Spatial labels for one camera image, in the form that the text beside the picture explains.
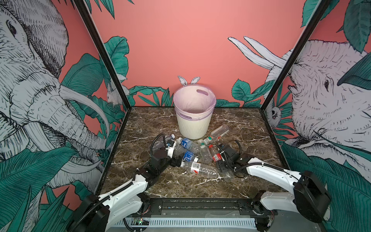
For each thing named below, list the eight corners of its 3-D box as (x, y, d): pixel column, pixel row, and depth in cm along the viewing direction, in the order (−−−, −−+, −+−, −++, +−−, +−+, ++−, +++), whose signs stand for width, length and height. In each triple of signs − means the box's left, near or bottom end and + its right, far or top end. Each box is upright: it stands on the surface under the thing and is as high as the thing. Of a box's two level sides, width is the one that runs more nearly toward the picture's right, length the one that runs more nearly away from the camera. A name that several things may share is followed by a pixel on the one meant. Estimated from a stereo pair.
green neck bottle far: (209, 143, 100) (210, 140, 98) (204, 137, 104) (205, 134, 101) (230, 131, 107) (231, 129, 104) (225, 126, 110) (226, 123, 107)
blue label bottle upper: (176, 144, 98) (176, 140, 95) (180, 138, 101) (180, 135, 98) (197, 154, 93) (198, 151, 90) (201, 148, 96) (201, 145, 93)
